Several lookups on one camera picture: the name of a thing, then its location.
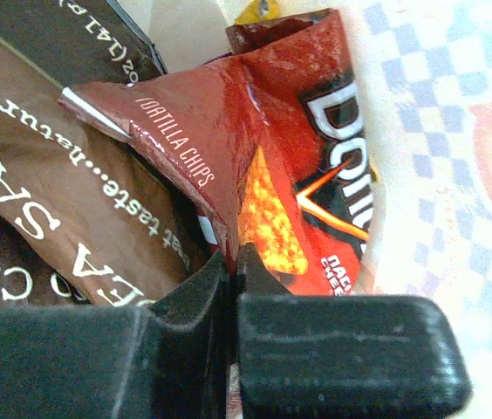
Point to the checkered paper bag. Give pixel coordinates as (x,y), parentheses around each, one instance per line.
(424,70)

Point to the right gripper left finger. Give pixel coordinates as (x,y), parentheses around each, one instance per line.
(164,361)

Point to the red Doritos chip bag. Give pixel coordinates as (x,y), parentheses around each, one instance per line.
(268,142)

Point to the brown sea salt chip bag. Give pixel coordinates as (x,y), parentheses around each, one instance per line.
(82,201)

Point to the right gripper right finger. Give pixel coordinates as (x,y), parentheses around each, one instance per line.
(379,356)

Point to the dark brown snack bag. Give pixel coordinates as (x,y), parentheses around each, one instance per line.
(76,42)

